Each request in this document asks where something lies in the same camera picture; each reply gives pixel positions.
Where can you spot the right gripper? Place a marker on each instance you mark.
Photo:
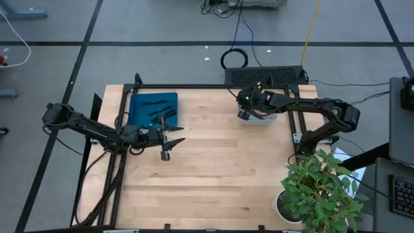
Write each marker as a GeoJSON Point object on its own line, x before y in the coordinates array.
{"type": "Point", "coordinates": [254, 102]}

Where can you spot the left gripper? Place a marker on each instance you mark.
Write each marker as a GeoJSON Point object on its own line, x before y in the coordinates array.
{"type": "Point", "coordinates": [155, 136]}

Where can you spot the white plastic bin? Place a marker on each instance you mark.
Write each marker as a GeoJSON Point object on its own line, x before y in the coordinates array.
{"type": "Point", "coordinates": [258, 121]}

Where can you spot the black pen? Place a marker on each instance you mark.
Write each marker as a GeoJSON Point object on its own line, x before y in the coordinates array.
{"type": "Point", "coordinates": [156, 120]}
{"type": "Point", "coordinates": [160, 110]}
{"type": "Point", "coordinates": [155, 102]}
{"type": "Point", "coordinates": [169, 114]}

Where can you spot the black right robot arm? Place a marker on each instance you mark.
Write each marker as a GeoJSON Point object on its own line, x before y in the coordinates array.
{"type": "Point", "coordinates": [310, 103]}

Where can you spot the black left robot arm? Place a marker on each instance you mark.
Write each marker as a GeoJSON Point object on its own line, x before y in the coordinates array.
{"type": "Point", "coordinates": [90, 127]}

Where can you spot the black perforated computer case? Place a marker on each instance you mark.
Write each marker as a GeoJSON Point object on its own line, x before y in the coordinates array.
{"type": "Point", "coordinates": [275, 76]}

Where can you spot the blue plastic tray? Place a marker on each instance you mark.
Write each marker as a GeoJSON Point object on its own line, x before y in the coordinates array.
{"type": "Point", "coordinates": [139, 113]}

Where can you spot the black triangular plate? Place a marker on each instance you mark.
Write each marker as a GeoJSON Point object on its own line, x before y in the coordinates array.
{"type": "Point", "coordinates": [97, 110]}

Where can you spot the black table clamp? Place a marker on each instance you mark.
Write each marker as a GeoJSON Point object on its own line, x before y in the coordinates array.
{"type": "Point", "coordinates": [261, 228]}
{"type": "Point", "coordinates": [167, 228]}

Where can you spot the white plant pot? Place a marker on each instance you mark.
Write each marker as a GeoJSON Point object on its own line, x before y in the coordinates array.
{"type": "Point", "coordinates": [277, 207]}

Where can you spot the green leafy plant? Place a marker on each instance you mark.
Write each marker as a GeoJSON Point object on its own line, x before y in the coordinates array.
{"type": "Point", "coordinates": [320, 194]}

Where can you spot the white paper sheet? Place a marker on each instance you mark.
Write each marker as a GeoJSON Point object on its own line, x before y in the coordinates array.
{"type": "Point", "coordinates": [359, 176]}

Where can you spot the black device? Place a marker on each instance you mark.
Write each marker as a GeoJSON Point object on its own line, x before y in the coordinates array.
{"type": "Point", "coordinates": [408, 97]}

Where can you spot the grey table foot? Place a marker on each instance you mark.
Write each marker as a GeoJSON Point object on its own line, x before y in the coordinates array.
{"type": "Point", "coordinates": [22, 14]}
{"type": "Point", "coordinates": [8, 93]}

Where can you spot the black keyboard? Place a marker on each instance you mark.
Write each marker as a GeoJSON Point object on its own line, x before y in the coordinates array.
{"type": "Point", "coordinates": [402, 197]}

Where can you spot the red object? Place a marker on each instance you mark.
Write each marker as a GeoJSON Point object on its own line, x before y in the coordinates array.
{"type": "Point", "coordinates": [2, 59]}

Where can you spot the black aluminium table frame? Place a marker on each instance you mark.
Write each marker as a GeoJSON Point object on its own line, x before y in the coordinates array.
{"type": "Point", "coordinates": [194, 86]}

